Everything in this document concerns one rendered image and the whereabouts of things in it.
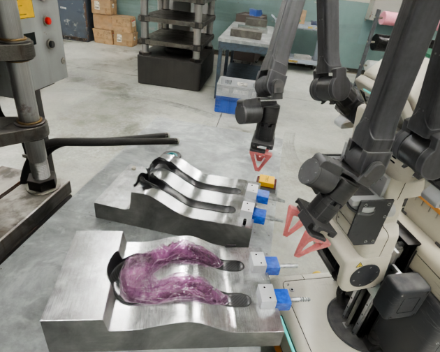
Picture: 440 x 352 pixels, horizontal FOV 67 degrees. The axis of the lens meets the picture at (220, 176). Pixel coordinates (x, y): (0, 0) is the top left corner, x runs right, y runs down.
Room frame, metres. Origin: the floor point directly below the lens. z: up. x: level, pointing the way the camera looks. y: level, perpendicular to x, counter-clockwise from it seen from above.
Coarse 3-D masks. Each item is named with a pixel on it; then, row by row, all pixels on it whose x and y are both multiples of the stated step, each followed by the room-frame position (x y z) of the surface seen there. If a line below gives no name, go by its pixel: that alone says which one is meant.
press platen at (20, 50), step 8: (0, 40) 0.93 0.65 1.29; (8, 40) 0.93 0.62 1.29; (16, 40) 0.94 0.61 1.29; (24, 40) 0.97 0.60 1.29; (0, 48) 0.90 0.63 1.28; (8, 48) 0.92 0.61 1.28; (16, 48) 0.93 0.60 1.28; (24, 48) 0.95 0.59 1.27; (32, 48) 0.97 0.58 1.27; (0, 56) 0.90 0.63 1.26; (8, 56) 0.91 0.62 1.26; (16, 56) 0.93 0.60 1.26; (24, 56) 0.94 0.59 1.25; (32, 56) 0.97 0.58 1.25
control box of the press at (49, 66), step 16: (32, 0) 1.22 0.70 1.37; (48, 0) 1.30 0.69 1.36; (32, 16) 1.20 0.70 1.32; (48, 16) 1.29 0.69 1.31; (32, 32) 1.19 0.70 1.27; (48, 32) 1.28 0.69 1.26; (48, 48) 1.26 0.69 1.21; (0, 64) 1.07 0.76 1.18; (32, 64) 1.16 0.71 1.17; (48, 64) 1.25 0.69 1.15; (64, 64) 1.34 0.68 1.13; (0, 80) 1.07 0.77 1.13; (48, 80) 1.23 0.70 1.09; (0, 112) 1.12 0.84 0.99; (48, 160) 1.22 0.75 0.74
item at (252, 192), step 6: (252, 186) 0.93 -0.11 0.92; (246, 192) 0.90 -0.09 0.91; (252, 192) 0.90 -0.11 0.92; (258, 192) 0.92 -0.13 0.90; (264, 192) 0.92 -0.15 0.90; (252, 198) 0.90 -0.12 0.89; (258, 198) 0.90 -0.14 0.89; (264, 198) 0.90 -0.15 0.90; (270, 198) 0.91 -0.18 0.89; (276, 198) 0.91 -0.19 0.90
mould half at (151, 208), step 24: (144, 168) 1.05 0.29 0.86; (192, 168) 1.02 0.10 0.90; (120, 192) 0.89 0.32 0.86; (144, 192) 0.80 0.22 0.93; (192, 192) 0.90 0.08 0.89; (216, 192) 0.92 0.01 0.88; (96, 216) 0.82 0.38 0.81; (120, 216) 0.80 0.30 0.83; (144, 216) 0.79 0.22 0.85; (168, 216) 0.78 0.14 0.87; (192, 216) 0.78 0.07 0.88; (216, 216) 0.79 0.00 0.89; (216, 240) 0.76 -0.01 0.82; (240, 240) 0.75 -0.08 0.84
